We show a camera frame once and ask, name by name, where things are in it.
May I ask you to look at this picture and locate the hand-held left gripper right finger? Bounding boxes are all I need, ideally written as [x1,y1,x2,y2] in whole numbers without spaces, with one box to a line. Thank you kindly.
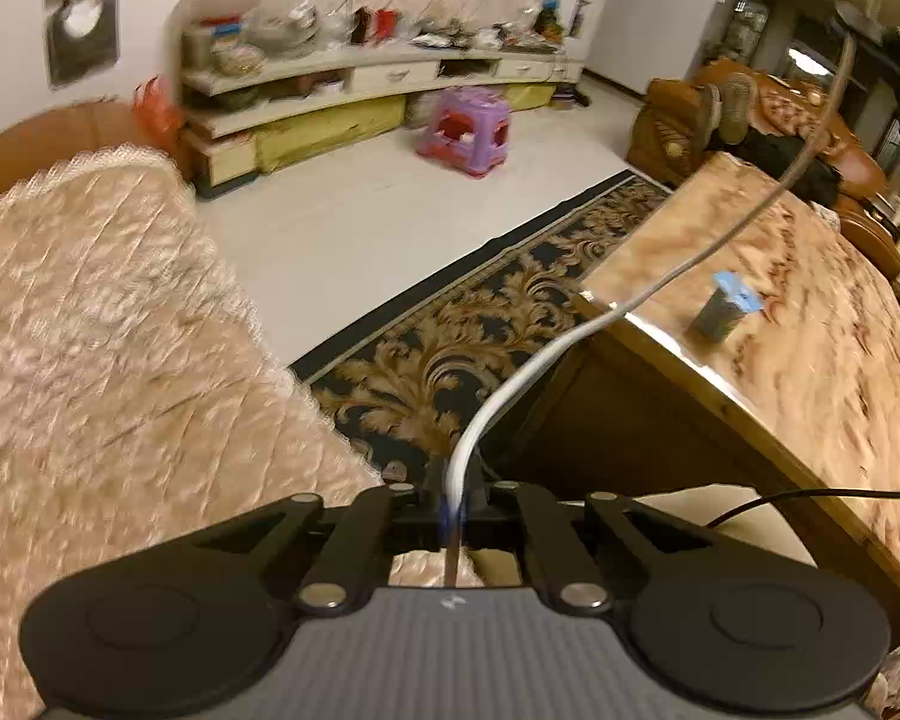
[461,450,736,612]

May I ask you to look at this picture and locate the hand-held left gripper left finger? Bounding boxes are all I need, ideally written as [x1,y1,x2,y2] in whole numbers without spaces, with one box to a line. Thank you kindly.
[157,454,451,612]

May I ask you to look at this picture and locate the white shoelace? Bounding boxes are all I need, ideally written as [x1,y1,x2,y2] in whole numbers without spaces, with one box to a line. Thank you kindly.
[442,0,890,590]

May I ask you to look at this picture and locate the black and gold patterned rug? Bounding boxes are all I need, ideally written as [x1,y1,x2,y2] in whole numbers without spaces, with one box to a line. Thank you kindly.
[289,169,695,481]

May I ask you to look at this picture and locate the person's beige pants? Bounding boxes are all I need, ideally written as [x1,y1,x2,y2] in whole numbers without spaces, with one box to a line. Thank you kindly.
[630,486,822,567]

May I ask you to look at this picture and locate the grey box with blue lid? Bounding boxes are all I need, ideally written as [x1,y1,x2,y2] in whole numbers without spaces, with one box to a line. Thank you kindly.
[686,270,764,344]

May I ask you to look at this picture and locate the beige quilted sofa cover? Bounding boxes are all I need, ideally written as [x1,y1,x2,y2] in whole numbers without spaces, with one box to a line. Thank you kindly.
[0,142,488,720]

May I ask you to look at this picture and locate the marble coffee table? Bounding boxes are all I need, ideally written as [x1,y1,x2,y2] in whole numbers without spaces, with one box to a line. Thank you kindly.
[499,150,900,631]

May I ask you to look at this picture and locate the purple plastic stool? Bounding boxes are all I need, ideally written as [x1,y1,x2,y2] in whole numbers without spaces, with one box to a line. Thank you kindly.
[416,86,512,181]

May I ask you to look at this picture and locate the white and yellow cabinet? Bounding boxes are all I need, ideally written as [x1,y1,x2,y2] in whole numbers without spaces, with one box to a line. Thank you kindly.
[176,37,590,200]

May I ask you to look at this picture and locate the brown leather sofa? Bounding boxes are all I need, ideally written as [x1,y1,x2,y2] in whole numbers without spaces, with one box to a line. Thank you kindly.
[0,101,196,207]
[626,60,890,203]

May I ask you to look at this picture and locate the brown leather armchair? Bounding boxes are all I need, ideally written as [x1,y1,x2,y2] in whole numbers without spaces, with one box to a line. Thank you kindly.
[832,206,900,301]

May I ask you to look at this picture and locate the orange plastic bag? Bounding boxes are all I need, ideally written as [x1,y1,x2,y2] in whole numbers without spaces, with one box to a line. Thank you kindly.
[133,73,187,137]

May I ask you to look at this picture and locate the clear plastic container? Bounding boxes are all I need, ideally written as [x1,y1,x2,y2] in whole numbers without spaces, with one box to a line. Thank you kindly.
[166,0,265,80]

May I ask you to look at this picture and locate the black cable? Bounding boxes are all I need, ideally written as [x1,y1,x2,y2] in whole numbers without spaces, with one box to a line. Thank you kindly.
[703,490,900,530]

